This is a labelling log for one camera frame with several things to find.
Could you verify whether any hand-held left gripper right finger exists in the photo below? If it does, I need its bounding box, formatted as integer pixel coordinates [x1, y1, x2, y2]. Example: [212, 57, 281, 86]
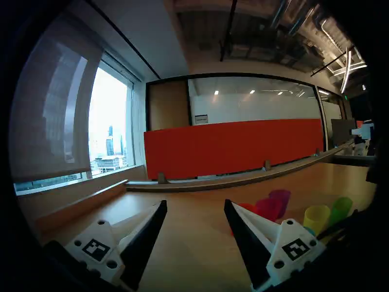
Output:
[224, 199, 327, 291]

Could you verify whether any red plastic cup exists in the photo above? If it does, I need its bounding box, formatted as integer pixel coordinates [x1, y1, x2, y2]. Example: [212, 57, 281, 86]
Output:
[230, 202, 259, 237]

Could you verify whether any purple plastic cup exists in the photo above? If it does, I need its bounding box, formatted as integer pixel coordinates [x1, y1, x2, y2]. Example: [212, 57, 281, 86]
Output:
[268, 189, 292, 220]

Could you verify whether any green plastic cup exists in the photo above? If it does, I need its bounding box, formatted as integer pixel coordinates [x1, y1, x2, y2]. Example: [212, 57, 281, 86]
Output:
[329, 197, 354, 228]

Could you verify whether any red desk screen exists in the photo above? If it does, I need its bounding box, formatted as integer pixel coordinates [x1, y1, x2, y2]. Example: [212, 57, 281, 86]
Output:
[125, 118, 355, 193]

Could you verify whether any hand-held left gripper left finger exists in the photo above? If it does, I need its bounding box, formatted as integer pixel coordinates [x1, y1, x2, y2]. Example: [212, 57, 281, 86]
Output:
[64, 199, 168, 292]

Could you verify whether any yellow plastic cup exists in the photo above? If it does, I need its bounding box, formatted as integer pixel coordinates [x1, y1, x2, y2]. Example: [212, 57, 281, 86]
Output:
[303, 205, 331, 237]

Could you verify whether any pink plastic cup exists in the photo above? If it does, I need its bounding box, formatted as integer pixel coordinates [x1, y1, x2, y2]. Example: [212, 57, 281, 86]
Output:
[255, 197, 283, 223]

